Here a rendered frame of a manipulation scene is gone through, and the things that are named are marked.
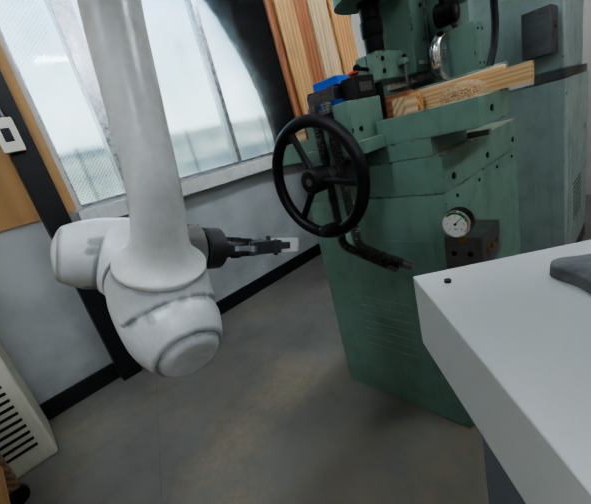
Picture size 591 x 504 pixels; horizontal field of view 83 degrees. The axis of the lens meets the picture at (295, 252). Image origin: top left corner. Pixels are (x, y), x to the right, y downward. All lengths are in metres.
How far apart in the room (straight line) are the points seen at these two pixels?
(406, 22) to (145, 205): 0.93
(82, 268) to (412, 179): 0.70
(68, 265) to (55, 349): 1.45
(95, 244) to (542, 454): 0.50
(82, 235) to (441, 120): 0.70
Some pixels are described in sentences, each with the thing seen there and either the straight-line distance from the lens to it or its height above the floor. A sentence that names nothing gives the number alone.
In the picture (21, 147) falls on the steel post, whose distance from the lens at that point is 1.78.
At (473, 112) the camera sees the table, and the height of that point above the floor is 0.87.
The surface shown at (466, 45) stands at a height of 1.03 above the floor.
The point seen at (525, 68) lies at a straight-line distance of 0.93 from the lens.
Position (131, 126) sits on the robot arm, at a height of 0.96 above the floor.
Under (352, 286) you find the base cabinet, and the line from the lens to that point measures 1.11.
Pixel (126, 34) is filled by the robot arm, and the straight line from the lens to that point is 0.42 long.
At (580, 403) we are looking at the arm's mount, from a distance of 0.31.
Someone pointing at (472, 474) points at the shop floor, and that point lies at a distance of 1.13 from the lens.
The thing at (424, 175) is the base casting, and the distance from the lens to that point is 0.85.
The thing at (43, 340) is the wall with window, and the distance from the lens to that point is 1.93.
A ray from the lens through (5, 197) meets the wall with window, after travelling 1.84.
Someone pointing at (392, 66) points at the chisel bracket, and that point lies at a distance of 1.07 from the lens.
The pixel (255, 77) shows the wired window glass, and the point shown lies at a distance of 2.61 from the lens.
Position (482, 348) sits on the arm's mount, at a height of 0.70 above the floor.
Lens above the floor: 0.91
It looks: 18 degrees down
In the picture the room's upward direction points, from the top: 15 degrees counter-clockwise
